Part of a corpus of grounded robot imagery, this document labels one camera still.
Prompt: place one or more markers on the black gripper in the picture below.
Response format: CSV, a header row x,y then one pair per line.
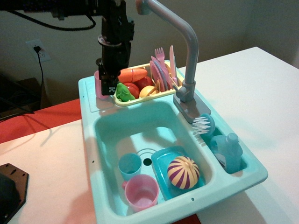
x,y
114,58

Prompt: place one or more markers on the small pink cup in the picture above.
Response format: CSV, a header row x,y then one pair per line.
x,y
98,86

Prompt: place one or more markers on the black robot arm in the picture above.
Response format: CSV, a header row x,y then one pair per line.
x,y
117,31

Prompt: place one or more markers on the blue toy cup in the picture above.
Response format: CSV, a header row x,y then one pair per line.
x,y
129,165

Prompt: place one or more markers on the teal toy sink unit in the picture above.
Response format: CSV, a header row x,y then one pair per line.
x,y
110,131

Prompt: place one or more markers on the green toy pepper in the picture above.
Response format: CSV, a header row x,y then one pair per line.
x,y
122,93

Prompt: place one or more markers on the orange toy carrot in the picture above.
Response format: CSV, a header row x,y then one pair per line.
x,y
129,75

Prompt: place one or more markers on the red toy tomato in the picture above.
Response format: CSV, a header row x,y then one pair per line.
x,y
133,89

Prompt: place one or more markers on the yellow dish rack basket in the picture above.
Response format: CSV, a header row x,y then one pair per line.
x,y
174,83

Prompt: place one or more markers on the dark red toy apple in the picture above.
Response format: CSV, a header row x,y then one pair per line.
x,y
143,82

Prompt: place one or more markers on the yellow toy fruit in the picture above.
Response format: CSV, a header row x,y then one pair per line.
x,y
147,91

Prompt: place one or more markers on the pink toy plate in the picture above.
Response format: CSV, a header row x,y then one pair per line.
x,y
155,73

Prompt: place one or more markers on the pink toy fork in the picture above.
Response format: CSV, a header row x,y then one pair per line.
x,y
159,53

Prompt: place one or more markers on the purple toy plate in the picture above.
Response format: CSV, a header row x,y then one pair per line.
x,y
166,86

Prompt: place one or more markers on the pink toy knife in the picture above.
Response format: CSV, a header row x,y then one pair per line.
x,y
172,62

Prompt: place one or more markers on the brown cardboard box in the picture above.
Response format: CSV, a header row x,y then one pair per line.
x,y
32,95

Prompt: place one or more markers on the grey toy faucet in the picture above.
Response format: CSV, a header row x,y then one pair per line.
x,y
185,99

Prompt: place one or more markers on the red cloth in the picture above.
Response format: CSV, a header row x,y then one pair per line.
x,y
41,120

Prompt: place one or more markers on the teal dish brush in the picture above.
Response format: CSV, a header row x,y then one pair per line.
x,y
204,125

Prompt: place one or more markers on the pink toy mug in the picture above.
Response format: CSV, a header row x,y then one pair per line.
x,y
141,192

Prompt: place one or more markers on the purple yellow striped ball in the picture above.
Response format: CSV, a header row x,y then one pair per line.
x,y
183,172

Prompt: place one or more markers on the blue toy soap bottle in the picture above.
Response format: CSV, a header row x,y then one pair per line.
x,y
227,151

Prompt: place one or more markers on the white wall outlet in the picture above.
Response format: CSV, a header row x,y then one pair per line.
x,y
37,49

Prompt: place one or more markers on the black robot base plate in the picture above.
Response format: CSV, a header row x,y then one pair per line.
x,y
13,191

